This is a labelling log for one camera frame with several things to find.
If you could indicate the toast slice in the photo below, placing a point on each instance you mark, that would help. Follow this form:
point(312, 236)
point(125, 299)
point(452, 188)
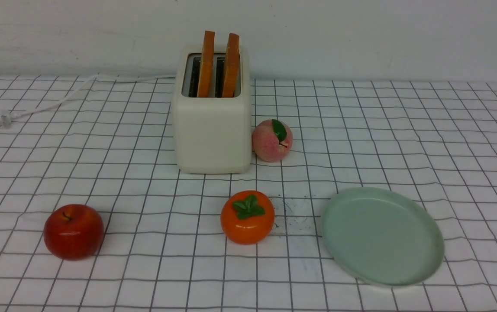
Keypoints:
point(206, 65)
point(231, 66)

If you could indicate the pink peach with leaf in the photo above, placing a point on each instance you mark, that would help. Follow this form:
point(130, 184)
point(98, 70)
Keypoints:
point(265, 143)

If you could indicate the cream white toaster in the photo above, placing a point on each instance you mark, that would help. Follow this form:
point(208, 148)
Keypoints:
point(212, 134)

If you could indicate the orange persimmon with green leaf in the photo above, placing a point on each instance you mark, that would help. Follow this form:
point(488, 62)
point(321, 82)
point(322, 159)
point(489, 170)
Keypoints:
point(247, 217)

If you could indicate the light green plate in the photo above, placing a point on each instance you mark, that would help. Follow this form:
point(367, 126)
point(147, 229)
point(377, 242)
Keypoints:
point(381, 237)

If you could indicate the red apple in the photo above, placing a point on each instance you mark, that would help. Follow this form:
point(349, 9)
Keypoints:
point(73, 232)

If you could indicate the white grid tablecloth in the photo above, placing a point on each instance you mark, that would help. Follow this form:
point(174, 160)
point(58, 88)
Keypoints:
point(111, 148)

